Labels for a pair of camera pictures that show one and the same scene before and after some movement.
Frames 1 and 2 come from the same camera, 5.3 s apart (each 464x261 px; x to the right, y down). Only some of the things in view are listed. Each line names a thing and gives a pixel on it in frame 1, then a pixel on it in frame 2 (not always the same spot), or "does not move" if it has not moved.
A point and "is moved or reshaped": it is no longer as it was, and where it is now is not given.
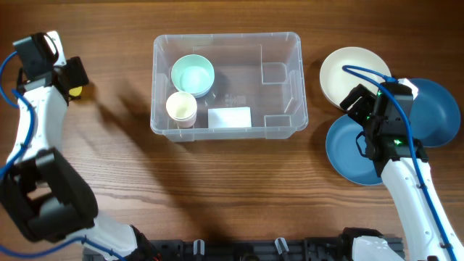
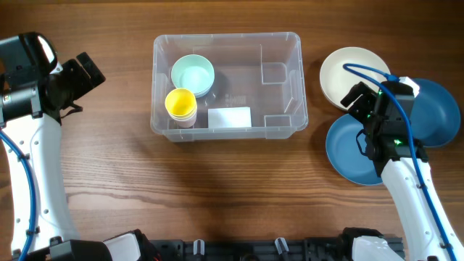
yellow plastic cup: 75,91 is moved or reshaped
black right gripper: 367,101 does not move
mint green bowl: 192,73 does not move
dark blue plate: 436,114 does not move
